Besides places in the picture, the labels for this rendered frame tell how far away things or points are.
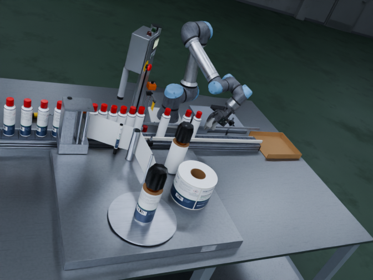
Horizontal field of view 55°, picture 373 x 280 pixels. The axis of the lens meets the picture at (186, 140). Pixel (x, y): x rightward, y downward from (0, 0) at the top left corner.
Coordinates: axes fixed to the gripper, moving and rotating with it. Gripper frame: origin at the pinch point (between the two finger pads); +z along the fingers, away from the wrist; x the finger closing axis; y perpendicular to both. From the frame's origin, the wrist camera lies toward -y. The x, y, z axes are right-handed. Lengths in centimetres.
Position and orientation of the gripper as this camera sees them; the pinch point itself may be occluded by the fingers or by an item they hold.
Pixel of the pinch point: (205, 127)
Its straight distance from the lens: 224.2
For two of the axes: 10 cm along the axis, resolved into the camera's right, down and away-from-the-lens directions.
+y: 3.5, 6.1, -7.1
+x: 6.3, 4.2, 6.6
